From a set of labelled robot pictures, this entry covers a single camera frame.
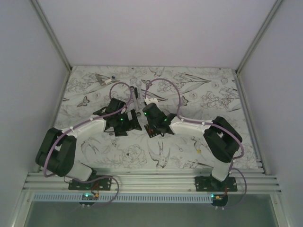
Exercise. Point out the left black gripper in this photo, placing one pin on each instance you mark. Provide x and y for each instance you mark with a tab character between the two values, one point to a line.
131	125

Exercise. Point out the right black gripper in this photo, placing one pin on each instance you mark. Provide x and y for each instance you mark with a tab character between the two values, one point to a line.
149	123

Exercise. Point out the black fuse box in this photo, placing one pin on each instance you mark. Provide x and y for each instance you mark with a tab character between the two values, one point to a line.
152	132

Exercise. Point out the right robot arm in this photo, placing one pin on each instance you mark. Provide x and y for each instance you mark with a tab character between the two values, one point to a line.
222	139

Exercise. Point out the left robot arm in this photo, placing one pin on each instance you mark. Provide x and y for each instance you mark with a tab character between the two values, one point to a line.
58	150

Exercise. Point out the silver ratchet wrench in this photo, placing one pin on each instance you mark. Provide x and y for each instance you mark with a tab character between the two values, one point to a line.
138	113

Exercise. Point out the floral patterned mat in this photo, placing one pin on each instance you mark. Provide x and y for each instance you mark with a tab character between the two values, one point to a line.
204	94

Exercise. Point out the left controller board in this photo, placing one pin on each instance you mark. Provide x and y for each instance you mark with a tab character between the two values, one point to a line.
89	197

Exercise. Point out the controller board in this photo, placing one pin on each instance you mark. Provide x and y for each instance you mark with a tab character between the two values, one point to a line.
219	200
89	197

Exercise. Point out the right controller board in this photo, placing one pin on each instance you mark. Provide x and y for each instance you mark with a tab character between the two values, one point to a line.
219	200

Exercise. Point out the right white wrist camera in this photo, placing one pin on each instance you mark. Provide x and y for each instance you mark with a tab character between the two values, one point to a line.
151	100

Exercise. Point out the aluminium rail frame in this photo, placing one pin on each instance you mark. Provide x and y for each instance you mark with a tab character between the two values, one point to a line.
254	181

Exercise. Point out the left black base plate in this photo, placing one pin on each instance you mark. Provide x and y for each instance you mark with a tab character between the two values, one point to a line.
96	185

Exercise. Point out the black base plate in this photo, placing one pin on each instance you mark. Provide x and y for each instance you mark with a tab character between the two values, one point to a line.
210	184
96	185

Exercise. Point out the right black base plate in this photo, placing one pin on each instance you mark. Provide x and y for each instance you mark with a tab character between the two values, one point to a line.
210	184

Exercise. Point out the white slotted cable duct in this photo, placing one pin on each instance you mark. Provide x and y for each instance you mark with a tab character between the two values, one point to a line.
125	197

